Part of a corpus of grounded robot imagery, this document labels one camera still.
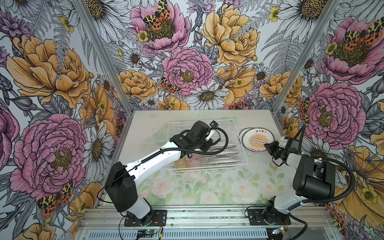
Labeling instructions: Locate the green circuit board right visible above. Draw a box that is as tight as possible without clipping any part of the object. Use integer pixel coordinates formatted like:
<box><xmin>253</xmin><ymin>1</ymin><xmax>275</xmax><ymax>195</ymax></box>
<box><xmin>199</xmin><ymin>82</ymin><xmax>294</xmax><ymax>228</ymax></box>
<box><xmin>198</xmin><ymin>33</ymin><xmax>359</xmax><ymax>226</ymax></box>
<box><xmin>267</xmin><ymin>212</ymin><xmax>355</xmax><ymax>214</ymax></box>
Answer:
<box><xmin>267</xmin><ymin>227</ymin><xmax>286</xmax><ymax>235</ymax></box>

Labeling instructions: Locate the aluminium front rail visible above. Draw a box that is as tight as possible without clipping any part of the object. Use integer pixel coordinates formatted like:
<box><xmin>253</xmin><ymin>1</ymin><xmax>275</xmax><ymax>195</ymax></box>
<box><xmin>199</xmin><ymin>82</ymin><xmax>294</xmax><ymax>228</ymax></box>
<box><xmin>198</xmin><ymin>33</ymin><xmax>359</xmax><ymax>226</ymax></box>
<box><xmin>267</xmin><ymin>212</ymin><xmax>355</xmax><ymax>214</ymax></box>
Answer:
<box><xmin>79</xmin><ymin>205</ymin><xmax>334</xmax><ymax>230</ymax></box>

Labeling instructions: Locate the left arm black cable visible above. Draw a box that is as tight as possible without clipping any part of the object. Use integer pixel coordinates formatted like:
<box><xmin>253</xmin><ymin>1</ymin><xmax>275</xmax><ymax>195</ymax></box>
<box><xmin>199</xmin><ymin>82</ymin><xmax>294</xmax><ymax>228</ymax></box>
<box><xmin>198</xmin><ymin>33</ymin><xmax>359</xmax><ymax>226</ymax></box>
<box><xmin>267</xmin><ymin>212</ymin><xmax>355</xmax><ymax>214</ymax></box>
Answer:
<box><xmin>97</xmin><ymin>126</ymin><xmax>229</xmax><ymax>205</ymax></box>

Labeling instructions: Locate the pink glass cup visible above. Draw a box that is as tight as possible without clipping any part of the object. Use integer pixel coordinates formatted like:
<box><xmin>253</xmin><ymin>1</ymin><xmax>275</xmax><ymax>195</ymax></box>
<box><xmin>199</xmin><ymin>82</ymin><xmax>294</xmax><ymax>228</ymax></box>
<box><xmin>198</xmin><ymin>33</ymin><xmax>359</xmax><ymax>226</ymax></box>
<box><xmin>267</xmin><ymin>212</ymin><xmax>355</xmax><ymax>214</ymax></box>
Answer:
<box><xmin>187</xmin><ymin>154</ymin><xmax>203</xmax><ymax>169</ymax></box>

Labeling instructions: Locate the aluminium corner frame post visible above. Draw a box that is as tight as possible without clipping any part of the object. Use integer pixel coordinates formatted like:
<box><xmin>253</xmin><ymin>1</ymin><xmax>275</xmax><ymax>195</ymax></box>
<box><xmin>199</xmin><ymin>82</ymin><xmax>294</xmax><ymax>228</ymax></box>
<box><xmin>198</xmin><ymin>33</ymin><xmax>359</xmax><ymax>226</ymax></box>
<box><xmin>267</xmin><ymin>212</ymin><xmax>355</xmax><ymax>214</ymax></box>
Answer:
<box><xmin>74</xmin><ymin>1</ymin><xmax>134</xmax><ymax>117</ymax></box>
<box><xmin>272</xmin><ymin>0</ymin><xmax>341</xmax><ymax>115</ymax></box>

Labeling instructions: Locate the yellow glass cup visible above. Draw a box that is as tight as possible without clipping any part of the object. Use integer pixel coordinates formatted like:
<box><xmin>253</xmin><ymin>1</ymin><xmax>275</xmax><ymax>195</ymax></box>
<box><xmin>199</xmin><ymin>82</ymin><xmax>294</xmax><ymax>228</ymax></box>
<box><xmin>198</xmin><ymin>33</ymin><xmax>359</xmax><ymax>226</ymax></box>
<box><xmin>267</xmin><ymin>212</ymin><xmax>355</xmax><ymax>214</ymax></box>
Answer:
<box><xmin>174</xmin><ymin>157</ymin><xmax>189</xmax><ymax>171</ymax></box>

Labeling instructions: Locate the green circuit board left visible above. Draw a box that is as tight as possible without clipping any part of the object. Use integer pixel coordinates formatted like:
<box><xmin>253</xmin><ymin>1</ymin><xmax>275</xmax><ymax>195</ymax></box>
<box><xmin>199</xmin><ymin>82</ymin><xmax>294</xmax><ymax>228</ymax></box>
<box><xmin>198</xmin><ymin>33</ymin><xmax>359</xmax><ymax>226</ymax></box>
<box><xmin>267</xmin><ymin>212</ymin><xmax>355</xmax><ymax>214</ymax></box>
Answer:
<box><xmin>136</xmin><ymin>229</ymin><xmax>164</xmax><ymax>240</ymax></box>

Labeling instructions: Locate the aluminium corner frame post left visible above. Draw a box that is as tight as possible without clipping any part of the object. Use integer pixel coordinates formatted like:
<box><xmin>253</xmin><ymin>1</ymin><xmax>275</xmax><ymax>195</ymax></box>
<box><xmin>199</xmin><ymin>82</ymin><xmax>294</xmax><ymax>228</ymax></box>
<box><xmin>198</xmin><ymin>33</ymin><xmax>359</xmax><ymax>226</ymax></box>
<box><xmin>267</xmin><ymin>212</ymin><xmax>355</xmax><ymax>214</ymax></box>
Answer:
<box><xmin>74</xmin><ymin>1</ymin><xmax>134</xmax><ymax>117</ymax></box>

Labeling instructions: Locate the aluminium corner frame post right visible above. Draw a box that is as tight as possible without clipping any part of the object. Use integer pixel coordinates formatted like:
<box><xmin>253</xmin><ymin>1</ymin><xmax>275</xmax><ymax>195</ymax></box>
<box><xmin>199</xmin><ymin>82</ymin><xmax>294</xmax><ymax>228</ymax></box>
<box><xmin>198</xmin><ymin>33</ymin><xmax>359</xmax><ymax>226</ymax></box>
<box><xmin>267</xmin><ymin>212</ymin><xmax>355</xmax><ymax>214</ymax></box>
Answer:
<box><xmin>272</xmin><ymin>0</ymin><xmax>341</xmax><ymax>115</ymax></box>

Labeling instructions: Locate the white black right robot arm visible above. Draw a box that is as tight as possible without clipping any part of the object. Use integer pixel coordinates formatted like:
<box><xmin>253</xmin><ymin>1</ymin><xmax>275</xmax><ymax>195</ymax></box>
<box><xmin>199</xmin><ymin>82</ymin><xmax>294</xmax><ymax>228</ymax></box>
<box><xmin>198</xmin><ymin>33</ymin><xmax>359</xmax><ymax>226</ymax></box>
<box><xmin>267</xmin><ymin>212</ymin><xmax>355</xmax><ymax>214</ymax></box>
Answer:
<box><xmin>263</xmin><ymin>137</ymin><xmax>336</xmax><ymax>225</ymax></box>

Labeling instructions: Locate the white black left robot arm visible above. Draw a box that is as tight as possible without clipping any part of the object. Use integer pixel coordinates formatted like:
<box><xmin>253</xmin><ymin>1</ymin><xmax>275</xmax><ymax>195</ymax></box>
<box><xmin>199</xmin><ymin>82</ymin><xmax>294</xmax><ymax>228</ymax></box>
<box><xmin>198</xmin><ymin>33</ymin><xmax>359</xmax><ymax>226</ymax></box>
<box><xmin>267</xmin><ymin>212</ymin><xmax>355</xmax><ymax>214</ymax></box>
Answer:
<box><xmin>105</xmin><ymin>121</ymin><xmax>218</xmax><ymax>226</ymax></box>

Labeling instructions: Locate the white plate green rim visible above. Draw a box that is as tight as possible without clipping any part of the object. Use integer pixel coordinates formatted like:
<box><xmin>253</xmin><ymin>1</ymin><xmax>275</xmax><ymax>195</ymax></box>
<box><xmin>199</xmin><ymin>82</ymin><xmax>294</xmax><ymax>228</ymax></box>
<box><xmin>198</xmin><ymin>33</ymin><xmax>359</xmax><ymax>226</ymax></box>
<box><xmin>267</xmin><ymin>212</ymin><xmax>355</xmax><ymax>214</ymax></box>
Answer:
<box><xmin>240</xmin><ymin>128</ymin><xmax>275</xmax><ymax>152</ymax></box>

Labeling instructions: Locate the green circuit board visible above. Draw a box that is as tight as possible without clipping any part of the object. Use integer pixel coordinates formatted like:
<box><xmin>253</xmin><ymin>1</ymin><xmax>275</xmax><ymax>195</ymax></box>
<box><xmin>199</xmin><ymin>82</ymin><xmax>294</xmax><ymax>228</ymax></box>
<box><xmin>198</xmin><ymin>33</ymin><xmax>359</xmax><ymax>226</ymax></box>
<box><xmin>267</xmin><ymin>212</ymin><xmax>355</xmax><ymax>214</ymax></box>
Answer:
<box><xmin>267</xmin><ymin>227</ymin><xmax>286</xmax><ymax>235</ymax></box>
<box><xmin>136</xmin><ymin>229</ymin><xmax>164</xmax><ymax>240</ymax></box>

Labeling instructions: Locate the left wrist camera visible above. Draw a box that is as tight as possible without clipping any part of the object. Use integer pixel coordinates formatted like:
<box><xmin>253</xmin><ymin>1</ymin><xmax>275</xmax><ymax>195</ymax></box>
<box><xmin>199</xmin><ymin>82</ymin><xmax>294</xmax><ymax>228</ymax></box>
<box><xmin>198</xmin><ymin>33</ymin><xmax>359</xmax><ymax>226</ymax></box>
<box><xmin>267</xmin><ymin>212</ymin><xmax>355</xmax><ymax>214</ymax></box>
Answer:
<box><xmin>210</xmin><ymin>121</ymin><xmax>219</xmax><ymax>129</ymax></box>

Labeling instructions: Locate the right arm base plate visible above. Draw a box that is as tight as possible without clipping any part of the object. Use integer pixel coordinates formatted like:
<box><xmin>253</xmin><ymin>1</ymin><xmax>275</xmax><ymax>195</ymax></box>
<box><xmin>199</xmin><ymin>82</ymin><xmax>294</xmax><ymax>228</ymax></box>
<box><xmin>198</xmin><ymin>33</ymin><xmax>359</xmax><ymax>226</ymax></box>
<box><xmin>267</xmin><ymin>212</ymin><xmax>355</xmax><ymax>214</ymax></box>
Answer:
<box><xmin>246</xmin><ymin>209</ymin><xmax>291</xmax><ymax>226</ymax></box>

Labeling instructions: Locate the white wire dish rack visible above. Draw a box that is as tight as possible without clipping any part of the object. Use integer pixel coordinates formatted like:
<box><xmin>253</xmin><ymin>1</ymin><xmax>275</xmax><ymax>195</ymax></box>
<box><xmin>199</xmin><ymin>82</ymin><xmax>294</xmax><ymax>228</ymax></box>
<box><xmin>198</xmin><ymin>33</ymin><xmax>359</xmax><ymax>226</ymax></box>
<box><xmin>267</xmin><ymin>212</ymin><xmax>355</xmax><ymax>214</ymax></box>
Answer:
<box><xmin>167</xmin><ymin>119</ymin><xmax>249</xmax><ymax>172</ymax></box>

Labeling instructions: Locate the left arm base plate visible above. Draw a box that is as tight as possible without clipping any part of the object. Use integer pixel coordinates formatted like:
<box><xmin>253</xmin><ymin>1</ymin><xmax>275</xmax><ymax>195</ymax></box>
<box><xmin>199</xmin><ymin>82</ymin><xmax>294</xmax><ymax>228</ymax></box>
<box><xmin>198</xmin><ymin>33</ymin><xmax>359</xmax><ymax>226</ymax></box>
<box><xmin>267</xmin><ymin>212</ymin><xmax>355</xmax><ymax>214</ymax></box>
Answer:
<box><xmin>124</xmin><ymin>210</ymin><xmax>168</xmax><ymax>227</ymax></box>

